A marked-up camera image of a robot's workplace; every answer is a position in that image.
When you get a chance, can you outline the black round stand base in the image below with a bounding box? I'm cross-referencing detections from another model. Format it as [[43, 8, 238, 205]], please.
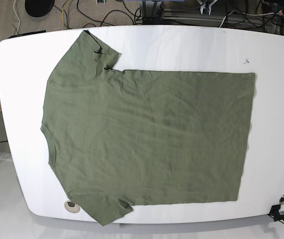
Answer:
[[25, 0, 55, 17]]

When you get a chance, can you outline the black clamp with cable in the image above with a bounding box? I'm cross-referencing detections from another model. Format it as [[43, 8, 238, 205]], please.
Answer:
[[268, 205, 284, 224]]

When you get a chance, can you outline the olive green T-shirt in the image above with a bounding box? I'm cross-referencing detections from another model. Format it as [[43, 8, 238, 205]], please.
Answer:
[[41, 31, 256, 226]]

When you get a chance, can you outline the aluminium frame post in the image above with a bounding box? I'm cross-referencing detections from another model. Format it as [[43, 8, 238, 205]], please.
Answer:
[[138, 0, 163, 25]]

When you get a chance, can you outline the yellow cable on floor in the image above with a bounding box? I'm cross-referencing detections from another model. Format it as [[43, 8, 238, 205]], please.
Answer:
[[61, 0, 69, 30]]

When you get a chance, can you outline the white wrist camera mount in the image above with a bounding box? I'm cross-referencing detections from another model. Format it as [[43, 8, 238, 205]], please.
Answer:
[[96, 0, 106, 4], [197, 0, 218, 15]]

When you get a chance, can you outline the black flat bar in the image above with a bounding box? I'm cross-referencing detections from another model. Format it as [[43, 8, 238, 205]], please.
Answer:
[[8, 30, 46, 39]]

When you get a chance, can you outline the white cable on floor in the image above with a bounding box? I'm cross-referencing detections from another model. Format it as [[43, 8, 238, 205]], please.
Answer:
[[12, 0, 21, 35]]

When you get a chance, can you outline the left table cable grommet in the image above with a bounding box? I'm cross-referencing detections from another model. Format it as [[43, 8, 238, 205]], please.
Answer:
[[64, 200, 81, 214]]

